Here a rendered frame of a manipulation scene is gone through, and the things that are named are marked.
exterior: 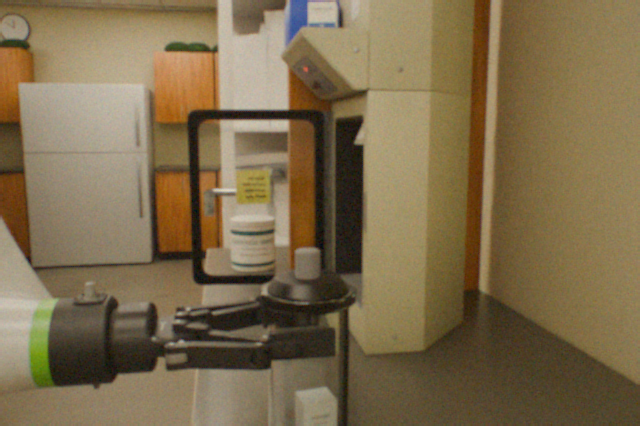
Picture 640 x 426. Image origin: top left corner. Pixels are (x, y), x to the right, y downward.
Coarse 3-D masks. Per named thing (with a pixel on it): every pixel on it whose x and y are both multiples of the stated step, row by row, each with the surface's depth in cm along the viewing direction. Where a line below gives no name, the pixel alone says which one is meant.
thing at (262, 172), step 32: (224, 128) 124; (256, 128) 125; (288, 128) 125; (224, 160) 125; (256, 160) 126; (288, 160) 126; (224, 192) 126; (256, 192) 127; (288, 192) 127; (224, 224) 128; (256, 224) 128; (288, 224) 128; (224, 256) 129; (256, 256) 129; (288, 256) 129
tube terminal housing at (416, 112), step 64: (384, 0) 93; (448, 0) 100; (384, 64) 95; (448, 64) 102; (384, 128) 96; (448, 128) 105; (384, 192) 98; (448, 192) 107; (384, 256) 100; (448, 256) 110; (384, 320) 101; (448, 320) 113
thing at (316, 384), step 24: (264, 288) 63; (288, 312) 58; (336, 312) 59; (336, 336) 60; (288, 360) 60; (312, 360) 59; (336, 360) 61; (288, 384) 60; (312, 384) 60; (336, 384) 61; (288, 408) 61; (312, 408) 60; (336, 408) 62
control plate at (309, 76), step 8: (304, 56) 102; (296, 64) 114; (304, 64) 108; (312, 64) 103; (296, 72) 120; (304, 72) 114; (312, 72) 108; (320, 72) 103; (304, 80) 121; (312, 80) 114; (320, 80) 109; (328, 80) 104; (328, 88) 109; (336, 88) 104
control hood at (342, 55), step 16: (304, 32) 92; (320, 32) 92; (336, 32) 93; (352, 32) 93; (368, 32) 94; (288, 48) 109; (304, 48) 98; (320, 48) 92; (336, 48) 93; (352, 48) 93; (368, 48) 94; (288, 64) 121; (320, 64) 99; (336, 64) 93; (352, 64) 94; (368, 64) 95; (336, 80) 99; (352, 80) 94; (368, 80) 95; (320, 96) 123; (336, 96) 112
